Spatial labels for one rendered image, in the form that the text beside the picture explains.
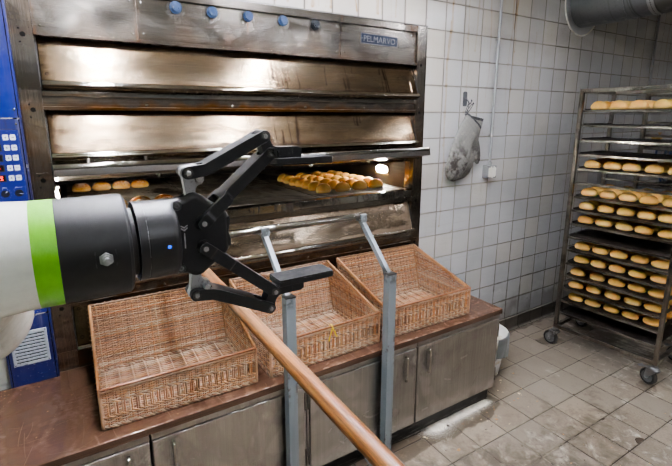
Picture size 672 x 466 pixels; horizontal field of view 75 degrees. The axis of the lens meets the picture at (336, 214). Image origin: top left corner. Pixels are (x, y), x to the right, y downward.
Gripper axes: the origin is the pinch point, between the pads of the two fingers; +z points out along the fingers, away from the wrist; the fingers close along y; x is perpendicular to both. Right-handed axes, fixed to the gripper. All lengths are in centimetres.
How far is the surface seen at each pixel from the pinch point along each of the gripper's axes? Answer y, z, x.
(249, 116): -12, 53, -156
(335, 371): 94, 65, -99
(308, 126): -7, 83, -154
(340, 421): 31.5, 5.0, -2.9
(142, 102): -17, 7, -154
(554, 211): 60, 300, -151
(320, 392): 30.8, 5.5, -9.5
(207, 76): -29, 34, -153
